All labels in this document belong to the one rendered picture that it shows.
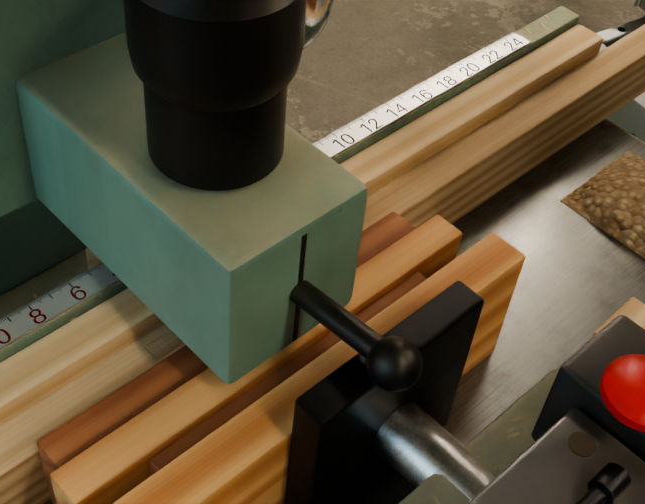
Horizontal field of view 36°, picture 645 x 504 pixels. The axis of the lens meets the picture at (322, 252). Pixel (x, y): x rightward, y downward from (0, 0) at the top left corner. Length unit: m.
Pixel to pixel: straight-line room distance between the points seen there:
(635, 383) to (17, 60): 0.26
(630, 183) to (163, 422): 0.31
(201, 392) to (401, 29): 1.95
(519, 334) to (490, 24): 1.90
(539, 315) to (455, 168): 0.09
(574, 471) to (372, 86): 1.82
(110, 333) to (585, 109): 0.33
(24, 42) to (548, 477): 0.26
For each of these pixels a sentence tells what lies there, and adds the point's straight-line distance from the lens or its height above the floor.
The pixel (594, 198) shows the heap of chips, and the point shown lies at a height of 0.91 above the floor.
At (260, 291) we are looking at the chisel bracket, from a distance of 0.36.
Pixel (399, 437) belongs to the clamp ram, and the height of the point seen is 0.96.
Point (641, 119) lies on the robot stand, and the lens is 0.90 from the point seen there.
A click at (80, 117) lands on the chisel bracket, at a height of 1.03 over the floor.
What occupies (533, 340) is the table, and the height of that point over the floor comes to 0.90.
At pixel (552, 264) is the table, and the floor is 0.90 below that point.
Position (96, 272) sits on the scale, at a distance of 0.44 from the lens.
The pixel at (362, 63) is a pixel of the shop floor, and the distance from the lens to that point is 2.19.
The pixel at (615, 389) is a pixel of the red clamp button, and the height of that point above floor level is 1.02.
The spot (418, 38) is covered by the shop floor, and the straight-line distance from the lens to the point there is 2.29.
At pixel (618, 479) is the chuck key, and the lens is 0.34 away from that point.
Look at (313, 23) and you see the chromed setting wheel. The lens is 0.50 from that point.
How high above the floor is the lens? 1.29
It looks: 47 degrees down
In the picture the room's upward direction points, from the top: 6 degrees clockwise
